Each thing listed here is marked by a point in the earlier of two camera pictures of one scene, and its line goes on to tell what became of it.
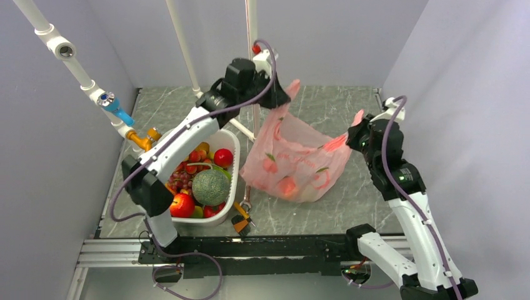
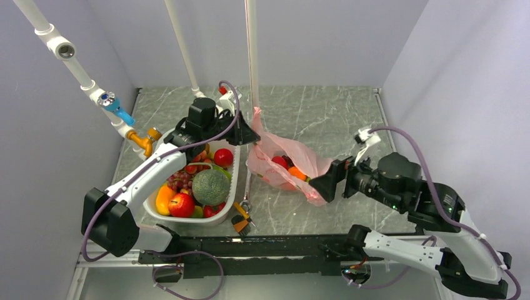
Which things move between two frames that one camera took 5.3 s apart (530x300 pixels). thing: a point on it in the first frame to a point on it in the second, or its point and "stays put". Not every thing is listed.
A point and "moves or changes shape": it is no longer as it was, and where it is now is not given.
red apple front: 182,205 stays put
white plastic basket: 221,139 stays put
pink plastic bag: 291,160 moves or changes shape
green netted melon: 211,187 stays put
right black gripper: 355,130 to 324,182
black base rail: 209,255 stays put
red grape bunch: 179,180 stays put
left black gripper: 278,97 to 242,134
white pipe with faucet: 139,139 stays put
